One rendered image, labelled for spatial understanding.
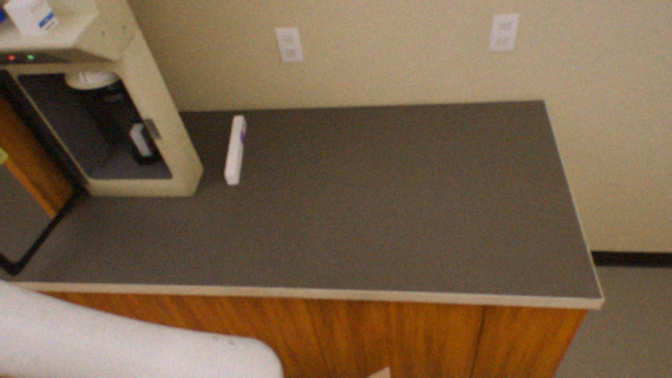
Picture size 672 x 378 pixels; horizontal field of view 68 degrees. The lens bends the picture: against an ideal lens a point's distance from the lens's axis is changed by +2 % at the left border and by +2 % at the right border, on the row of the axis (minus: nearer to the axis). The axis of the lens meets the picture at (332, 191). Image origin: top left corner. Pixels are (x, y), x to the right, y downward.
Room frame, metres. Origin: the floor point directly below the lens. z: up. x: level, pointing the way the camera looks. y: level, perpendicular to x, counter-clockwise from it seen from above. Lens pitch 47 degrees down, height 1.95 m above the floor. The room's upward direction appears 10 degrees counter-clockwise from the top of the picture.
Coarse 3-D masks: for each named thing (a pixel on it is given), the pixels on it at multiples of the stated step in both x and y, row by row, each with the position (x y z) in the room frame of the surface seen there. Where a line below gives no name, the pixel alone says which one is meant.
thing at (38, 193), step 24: (0, 96) 1.04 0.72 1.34; (0, 120) 1.01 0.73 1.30; (0, 144) 0.97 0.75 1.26; (24, 144) 1.02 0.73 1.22; (0, 168) 0.94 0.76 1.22; (24, 168) 0.98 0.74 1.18; (48, 168) 1.02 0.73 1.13; (0, 192) 0.90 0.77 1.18; (24, 192) 0.94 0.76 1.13; (48, 192) 0.98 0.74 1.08; (0, 216) 0.86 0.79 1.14; (24, 216) 0.90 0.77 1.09; (48, 216) 0.94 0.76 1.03; (0, 240) 0.83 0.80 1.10; (24, 240) 0.86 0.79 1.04
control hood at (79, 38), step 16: (64, 16) 1.02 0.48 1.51; (80, 16) 1.01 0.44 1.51; (96, 16) 1.00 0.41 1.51; (0, 32) 1.00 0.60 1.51; (16, 32) 0.98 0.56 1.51; (48, 32) 0.96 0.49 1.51; (64, 32) 0.95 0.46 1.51; (80, 32) 0.94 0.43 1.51; (96, 32) 0.97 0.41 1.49; (0, 48) 0.94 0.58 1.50; (16, 48) 0.93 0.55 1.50; (32, 48) 0.93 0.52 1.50; (48, 48) 0.92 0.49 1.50; (64, 48) 0.91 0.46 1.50; (80, 48) 0.91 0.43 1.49; (96, 48) 0.95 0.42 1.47; (112, 48) 1.00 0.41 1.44
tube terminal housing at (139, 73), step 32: (0, 0) 1.06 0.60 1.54; (64, 0) 1.03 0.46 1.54; (96, 0) 1.02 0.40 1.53; (128, 32) 1.07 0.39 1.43; (32, 64) 1.07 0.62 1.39; (64, 64) 1.05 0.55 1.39; (96, 64) 1.03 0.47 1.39; (128, 64) 1.02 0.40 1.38; (160, 96) 1.08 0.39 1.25; (160, 128) 1.02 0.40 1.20; (192, 160) 1.09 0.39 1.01; (96, 192) 1.08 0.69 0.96; (128, 192) 1.06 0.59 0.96; (160, 192) 1.04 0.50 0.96; (192, 192) 1.02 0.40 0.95
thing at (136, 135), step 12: (96, 96) 1.14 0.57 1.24; (120, 108) 1.10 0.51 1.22; (132, 108) 1.11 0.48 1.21; (120, 120) 1.10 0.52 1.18; (132, 120) 1.10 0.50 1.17; (120, 132) 1.11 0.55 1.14; (132, 132) 1.10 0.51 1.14; (144, 132) 1.11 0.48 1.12; (132, 144) 1.10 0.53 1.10; (144, 144) 1.10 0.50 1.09; (144, 156) 1.10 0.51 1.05
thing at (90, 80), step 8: (72, 72) 1.08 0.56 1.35; (88, 72) 1.07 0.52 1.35; (96, 72) 1.07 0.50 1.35; (104, 72) 1.07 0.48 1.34; (112, 72) 1.08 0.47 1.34; (72, 80) 1.08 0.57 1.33; (80, 80) 1.07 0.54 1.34; (88, 80) 1.06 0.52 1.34; (96, 80) 1.06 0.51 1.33; (104, 80) 1.06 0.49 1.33; (112, 80) 1.07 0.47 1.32; (80, 88) 1.06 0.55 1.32; (88, 88) 1.06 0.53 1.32
